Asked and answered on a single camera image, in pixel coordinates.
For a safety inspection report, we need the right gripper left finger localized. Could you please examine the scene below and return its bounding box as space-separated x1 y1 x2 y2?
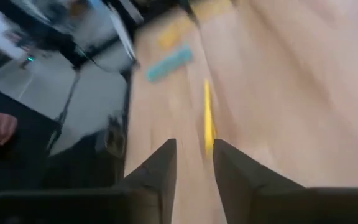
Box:
113 138 178 224

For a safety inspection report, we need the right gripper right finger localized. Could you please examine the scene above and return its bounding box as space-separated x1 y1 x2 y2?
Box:
213 138 307 224

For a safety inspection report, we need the thin yellow highlighter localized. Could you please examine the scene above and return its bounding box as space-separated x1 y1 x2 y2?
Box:
157 24 185 51
203 78 218 158

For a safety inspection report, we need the teal highlighter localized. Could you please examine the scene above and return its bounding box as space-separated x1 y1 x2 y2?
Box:
145 44 195 83

